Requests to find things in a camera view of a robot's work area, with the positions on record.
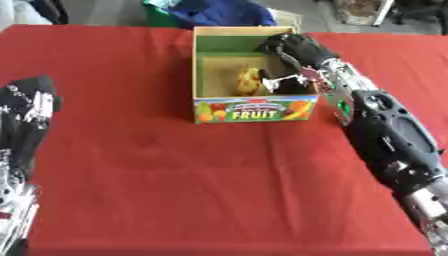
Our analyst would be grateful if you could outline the yellow toy fruit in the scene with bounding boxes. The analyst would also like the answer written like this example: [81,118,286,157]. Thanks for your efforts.
[234,66,265,97]

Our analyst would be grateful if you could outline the blue bag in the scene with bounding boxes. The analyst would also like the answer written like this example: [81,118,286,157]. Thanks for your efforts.
[166,0,279,29]

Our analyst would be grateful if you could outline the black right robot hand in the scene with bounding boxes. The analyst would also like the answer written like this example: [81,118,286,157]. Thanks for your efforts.
[253,32,342,96]

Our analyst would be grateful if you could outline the green bin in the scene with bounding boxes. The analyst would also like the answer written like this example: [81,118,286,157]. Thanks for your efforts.
[140,0,181,28]

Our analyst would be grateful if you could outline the tan cardboard box green inside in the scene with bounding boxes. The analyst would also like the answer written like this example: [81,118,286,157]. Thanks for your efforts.
[190,25,322,125]

